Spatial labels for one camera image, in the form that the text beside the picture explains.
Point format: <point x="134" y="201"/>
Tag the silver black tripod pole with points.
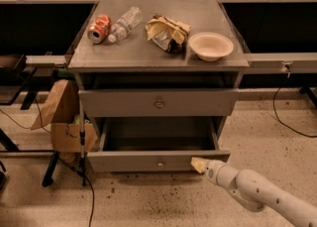
<point x="82" y="143"/>

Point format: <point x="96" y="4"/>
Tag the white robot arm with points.
<point x="254" y="192"/>

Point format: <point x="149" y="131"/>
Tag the clear plastic water bottle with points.
<point x="125" y="24"/>

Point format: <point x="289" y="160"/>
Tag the white paper bowl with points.
<point x="210" y="46"/>

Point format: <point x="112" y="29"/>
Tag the crushed orange soda can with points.
<point x="99" y="29"/>

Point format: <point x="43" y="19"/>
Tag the black stand left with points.
<point x="14" y="78"/>

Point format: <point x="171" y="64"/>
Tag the grey drawer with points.
<point x="158" y="102"/>
<point x="157" y="143"/>

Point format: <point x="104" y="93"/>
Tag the crumpled yellow chip bag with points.
<point x="169" y="35"/>

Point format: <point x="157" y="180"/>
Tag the brown cardboard box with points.
<point x="61" y="112"/>

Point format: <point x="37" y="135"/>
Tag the grey drawer cabinet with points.
<point x="137" y="63"/>

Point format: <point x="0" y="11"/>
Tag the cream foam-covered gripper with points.
<point x="213" y="170"/>

